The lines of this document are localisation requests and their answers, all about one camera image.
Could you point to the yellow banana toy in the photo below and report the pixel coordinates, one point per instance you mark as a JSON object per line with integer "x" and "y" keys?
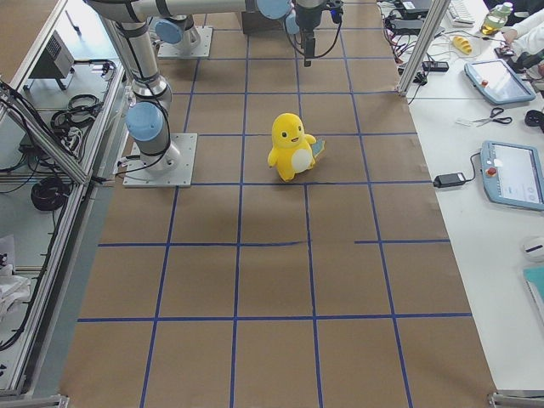
{"x": 462, "y": 45}

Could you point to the teach pendant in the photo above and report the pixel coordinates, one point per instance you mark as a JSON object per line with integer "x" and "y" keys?
{"x": 512, "y": 175}
{"x": 497, "y": 82}

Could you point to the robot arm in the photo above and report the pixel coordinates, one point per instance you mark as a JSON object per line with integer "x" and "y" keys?
{"x": 132, "y": 39}
{"x": 178, "y": 31}

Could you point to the green drink bottle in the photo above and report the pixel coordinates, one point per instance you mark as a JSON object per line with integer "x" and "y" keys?
{"x": 496, "y": 18}

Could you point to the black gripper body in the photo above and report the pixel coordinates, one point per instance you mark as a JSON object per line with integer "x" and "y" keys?
{"x": 305, "y": 16}

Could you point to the crumpled white cloth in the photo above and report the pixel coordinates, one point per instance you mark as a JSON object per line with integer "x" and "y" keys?
{"x": 15, "y": 289}

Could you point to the aluminium frame post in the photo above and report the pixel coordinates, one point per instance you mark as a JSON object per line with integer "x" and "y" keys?
{"x": 431, "y": 24}

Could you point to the yellow plush dinosaur toy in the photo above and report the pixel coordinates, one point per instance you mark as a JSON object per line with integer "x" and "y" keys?
{"x": 293, "y": 151}

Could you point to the far teach pendant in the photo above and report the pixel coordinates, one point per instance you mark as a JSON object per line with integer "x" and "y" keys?
{"x": 497, "y": 82}

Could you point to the black power adapter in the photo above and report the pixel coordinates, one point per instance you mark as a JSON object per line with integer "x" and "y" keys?
{"x": 448, "y": 180}

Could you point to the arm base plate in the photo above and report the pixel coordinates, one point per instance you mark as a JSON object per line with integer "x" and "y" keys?
{"x": 174, "y": 169}
{"x": 202, "y": 50}

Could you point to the near teach pendant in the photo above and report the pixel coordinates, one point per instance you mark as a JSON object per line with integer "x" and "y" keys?
{"x": 512, "y": 175}

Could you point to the dark wooden drawer cabinet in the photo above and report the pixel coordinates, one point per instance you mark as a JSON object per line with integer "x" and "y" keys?
{"x": 255, "y": 22}

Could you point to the black scissors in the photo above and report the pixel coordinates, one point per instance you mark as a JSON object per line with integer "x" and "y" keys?
{"x": 494, "y": 116}

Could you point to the grey electronics box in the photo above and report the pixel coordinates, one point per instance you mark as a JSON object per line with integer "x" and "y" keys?
{"x": 55, "y": 63}

